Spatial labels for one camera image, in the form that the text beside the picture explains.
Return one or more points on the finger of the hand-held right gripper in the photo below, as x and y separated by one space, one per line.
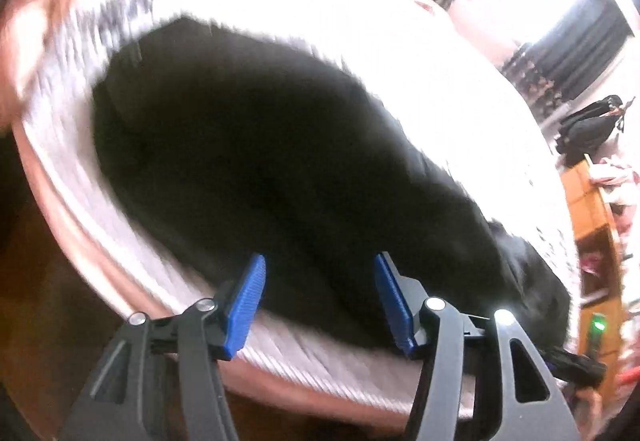
580 366

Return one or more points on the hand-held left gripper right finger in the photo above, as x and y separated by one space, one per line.
392 301

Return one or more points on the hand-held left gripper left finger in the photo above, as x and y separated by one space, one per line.
245 301

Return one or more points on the black pants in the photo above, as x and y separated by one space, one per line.
275 146

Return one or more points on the wooden cabinet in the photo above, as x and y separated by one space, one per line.
587 206

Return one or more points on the pile of pink clothes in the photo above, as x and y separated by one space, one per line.
617 173

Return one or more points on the pink mattress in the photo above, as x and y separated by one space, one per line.
75 241

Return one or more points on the black hanging bag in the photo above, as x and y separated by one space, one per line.
587 126

